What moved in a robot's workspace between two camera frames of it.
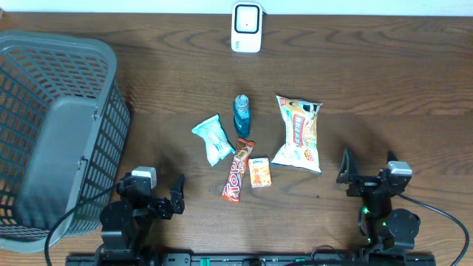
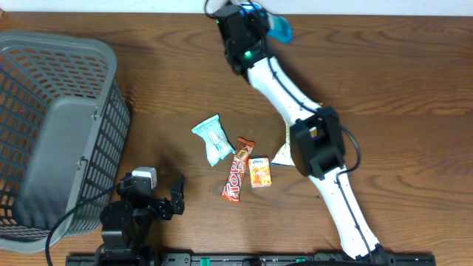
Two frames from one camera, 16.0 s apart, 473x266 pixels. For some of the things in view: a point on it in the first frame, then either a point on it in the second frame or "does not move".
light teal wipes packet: (216, 145) does not move
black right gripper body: (364, 186) to (259, 22)
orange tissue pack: (260, 174) does not move
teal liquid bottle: (242, 115) to (279, 29)
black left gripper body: (160, 207) does not move
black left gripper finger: (177, 196) does not move
